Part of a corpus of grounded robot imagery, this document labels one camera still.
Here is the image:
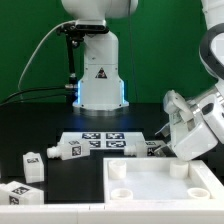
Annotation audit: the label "white square tabletop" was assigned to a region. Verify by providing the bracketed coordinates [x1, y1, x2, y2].
[103, 157, 224, 203]

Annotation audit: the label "black cables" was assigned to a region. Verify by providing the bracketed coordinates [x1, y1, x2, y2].
[0, 84, 79, 108]

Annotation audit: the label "white camera cable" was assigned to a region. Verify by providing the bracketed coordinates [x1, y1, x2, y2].
[17, 20, 76, 92]

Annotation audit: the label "white marker plate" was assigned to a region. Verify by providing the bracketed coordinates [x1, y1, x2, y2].
[59, 132, 145, 150]

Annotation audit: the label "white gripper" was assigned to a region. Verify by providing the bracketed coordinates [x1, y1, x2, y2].
[154, 89, 224, 161]

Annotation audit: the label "black camera on stand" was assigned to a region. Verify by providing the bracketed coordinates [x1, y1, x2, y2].
[56, 20, 109, 87]

